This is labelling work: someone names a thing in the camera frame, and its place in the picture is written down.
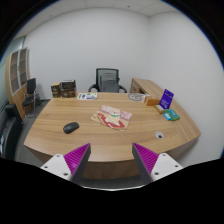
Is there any wooden side cabinet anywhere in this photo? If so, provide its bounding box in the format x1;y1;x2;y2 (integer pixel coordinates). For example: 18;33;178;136
130;78;164;98

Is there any black leather armchair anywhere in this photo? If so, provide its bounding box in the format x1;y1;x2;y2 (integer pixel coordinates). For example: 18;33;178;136
0;104;23;160

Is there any desk cable grommet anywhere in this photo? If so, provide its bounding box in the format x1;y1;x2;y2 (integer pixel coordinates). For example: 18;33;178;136
155;131;164;139

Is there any wooden office desk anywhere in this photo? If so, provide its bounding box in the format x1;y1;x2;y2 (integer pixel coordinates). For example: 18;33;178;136
23;91;202;181

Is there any black visitor chair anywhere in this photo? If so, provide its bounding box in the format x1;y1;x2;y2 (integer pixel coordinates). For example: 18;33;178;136
22;78;41;114

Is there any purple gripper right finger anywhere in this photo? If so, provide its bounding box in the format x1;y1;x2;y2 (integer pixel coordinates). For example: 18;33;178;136
132;143;182;183

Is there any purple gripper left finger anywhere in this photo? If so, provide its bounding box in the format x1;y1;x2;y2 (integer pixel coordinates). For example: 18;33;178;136
41;143;91;183

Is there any green blue small box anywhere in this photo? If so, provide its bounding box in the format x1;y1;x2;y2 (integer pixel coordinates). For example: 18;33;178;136
164;109;180;121

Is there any black mesh office chair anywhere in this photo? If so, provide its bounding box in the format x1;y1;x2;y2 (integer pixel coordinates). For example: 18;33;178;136
88;68;127;93

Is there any black computer mouse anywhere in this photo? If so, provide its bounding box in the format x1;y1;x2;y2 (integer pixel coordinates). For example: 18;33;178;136
63;122;79;134

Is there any purple sign stand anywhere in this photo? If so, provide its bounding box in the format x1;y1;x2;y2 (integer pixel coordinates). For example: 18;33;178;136
159;89;174;109

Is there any large brown black box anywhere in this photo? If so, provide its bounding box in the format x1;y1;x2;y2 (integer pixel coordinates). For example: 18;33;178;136
61;80;76;98

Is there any white green printed sheet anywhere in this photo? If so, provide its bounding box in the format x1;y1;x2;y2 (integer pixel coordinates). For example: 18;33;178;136
77;92;98;100

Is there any round grey logo sheet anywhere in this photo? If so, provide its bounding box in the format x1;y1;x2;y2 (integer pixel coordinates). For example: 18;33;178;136
128;93;146;102

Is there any cartoon dog mouse pad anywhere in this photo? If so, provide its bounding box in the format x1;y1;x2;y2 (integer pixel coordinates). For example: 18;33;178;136
91;105;132;132

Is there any wooden bookshelf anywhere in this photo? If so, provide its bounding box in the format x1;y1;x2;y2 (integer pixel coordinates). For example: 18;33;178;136
5;48;30;118

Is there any orange cardboard box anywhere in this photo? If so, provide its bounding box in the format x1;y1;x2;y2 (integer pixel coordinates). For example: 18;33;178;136
144;96;160;106

